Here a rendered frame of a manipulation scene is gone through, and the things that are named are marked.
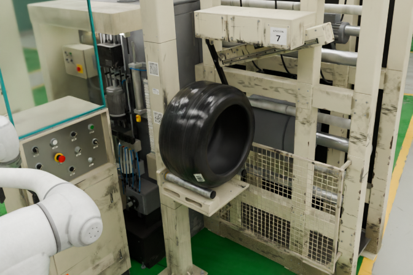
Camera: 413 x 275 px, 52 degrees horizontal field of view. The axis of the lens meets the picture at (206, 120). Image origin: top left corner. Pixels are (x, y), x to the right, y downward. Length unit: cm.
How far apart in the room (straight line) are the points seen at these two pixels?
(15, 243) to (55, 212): 11
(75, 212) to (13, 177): 33
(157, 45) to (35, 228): 140
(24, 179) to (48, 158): 111
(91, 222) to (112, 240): 181
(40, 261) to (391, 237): 292
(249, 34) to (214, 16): 23
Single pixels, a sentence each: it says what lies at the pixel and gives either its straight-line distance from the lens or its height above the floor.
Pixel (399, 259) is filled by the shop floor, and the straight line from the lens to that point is 341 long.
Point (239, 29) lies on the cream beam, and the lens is 219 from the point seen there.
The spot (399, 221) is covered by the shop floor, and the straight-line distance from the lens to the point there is 378.
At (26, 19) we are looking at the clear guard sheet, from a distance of 220.
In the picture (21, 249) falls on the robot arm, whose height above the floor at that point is 153.
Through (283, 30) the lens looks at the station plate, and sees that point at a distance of 205.
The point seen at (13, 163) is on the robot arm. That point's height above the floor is 144.
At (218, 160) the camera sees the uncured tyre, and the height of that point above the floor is 94.
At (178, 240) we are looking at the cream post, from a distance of 280.
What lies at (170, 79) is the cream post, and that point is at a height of 144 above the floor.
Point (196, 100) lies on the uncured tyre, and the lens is 207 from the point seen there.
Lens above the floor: 213
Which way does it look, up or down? 23 degrees down
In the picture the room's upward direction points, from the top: 3 degrees counter-clockwise
